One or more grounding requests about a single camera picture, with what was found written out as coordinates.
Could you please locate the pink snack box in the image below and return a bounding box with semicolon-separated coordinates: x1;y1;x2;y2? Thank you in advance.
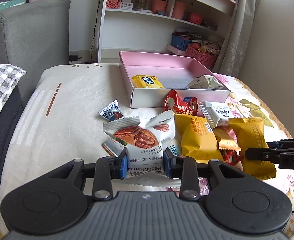
119;51;230;108

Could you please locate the gold red wrapped candy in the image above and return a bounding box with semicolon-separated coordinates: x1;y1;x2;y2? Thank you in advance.
213;127;243;171

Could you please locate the small pink lattice basket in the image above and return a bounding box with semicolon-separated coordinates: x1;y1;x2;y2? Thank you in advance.
106;0;122;9

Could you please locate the red candy packet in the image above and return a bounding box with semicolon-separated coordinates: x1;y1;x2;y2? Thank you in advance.
164;89;199;116

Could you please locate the large yellow snack bag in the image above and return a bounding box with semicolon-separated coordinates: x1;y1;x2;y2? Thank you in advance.
175;114;223;163

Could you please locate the small silver orange packet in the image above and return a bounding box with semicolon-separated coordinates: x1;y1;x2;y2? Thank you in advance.
101;138;125;157

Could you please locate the pink cup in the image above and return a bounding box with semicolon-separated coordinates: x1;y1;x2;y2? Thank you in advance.
151;0;167;14
172;1;187;20

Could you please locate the white green carton packet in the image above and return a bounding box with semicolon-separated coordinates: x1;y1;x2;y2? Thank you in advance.
185;75;227;90

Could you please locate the blue storage bin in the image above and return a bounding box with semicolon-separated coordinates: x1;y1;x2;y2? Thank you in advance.
171;35;192;51

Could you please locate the white pecan kernel packet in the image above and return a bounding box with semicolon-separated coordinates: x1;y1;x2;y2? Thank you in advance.
103;110;181;188

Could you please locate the pink plastic basket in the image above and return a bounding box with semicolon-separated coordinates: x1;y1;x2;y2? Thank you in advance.
186;44;218;70

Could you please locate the red small basket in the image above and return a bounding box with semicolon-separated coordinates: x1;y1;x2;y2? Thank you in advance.
187;12;203;25

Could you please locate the teal pillow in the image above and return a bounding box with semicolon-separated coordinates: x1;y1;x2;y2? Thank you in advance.
0;0;27;10

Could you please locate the silver truffle chocolate candy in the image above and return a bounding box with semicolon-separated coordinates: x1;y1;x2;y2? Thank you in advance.
99;100;124;121

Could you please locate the white bookshelf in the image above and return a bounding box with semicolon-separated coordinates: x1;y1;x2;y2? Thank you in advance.
97;0;236;63

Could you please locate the curtain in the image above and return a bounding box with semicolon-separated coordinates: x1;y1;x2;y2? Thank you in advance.
213;0;259;77

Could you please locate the yellow blue-label packet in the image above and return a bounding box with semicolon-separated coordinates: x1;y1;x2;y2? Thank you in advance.
131;75;164;88

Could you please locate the grey sofa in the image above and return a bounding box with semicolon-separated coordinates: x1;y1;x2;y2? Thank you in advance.
0;0;71;105

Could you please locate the floral tablecloth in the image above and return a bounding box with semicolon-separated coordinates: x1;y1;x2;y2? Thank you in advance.
0;63;294;238

